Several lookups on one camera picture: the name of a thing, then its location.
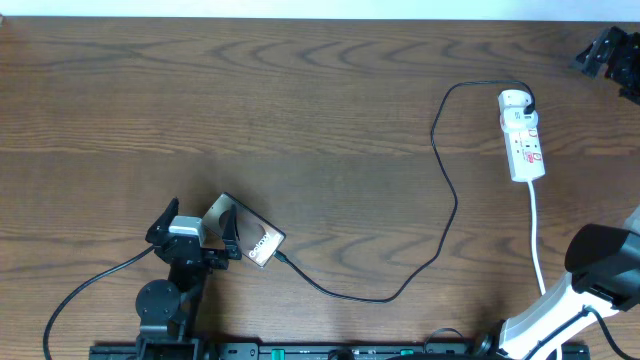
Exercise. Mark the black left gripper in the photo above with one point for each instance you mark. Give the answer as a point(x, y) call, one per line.
point(189, 248)

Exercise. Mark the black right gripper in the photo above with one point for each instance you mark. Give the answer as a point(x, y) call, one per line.
point(624, 71)

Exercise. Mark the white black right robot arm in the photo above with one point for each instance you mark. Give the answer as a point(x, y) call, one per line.
point(601, 277)

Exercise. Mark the white power strip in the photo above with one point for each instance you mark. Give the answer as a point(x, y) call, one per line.
point(522, 142)

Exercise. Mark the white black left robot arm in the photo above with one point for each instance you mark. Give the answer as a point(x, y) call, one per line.
point(168, 307)

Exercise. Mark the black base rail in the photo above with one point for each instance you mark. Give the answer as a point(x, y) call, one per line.
point(253, 351)

